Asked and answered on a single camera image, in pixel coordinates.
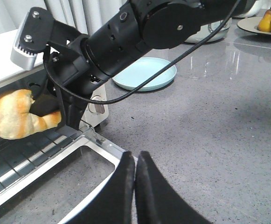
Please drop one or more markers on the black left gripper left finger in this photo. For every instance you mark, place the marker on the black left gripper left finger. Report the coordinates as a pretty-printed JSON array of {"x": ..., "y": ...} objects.
[{"x": 113, "y": 204}]

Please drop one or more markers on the light blue round plate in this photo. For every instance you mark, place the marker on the light blue round plate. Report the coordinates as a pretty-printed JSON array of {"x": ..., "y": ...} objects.
[{"x": 143, "y": 69}]

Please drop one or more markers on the golden croissant bread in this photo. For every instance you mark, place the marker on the golden croissant bread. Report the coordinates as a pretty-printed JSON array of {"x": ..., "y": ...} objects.
[{"x": 16, "y": 122}]

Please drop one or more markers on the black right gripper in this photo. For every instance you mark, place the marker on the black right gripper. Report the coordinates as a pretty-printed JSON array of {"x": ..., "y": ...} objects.
[{"x": 72, "y": 81}]

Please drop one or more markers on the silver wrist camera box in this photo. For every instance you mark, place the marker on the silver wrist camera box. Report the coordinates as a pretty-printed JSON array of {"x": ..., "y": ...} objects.
[{"x": 32, "y": 36}]

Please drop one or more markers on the yellow pear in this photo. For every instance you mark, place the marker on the yellow pear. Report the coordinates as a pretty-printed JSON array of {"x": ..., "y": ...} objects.
[{"x": 265, "y": 23}]

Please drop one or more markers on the glass oven door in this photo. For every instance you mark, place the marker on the glass oven door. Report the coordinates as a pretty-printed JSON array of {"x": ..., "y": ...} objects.
[{"x": 52, "y": 192}]

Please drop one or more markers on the metal wire oven rack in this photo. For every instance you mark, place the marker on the metal wire oven rack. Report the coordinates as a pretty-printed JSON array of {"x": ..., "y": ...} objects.
[{"x": 20, "y": 157}]

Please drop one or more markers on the beige fruit plate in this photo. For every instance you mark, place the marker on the beige fruit plate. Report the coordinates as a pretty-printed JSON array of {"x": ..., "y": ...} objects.
[{"x": 250, "y": 25}]

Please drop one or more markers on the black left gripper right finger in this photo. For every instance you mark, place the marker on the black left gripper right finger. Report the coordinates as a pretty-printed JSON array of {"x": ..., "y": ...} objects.
[{"x": 156, "y": 201}]

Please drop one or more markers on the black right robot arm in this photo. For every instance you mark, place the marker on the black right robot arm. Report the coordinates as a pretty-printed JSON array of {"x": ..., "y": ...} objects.
[{"x": 143, "y": 25}]

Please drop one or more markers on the lower white oven knob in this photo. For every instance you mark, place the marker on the lower white oven knob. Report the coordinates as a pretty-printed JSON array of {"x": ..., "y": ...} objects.
[{"x": 96, "y": 108}]

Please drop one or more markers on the pale grey curtain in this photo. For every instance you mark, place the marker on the pale grey curtain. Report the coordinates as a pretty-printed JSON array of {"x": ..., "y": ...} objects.
[{"x": 87, "y": 16}]

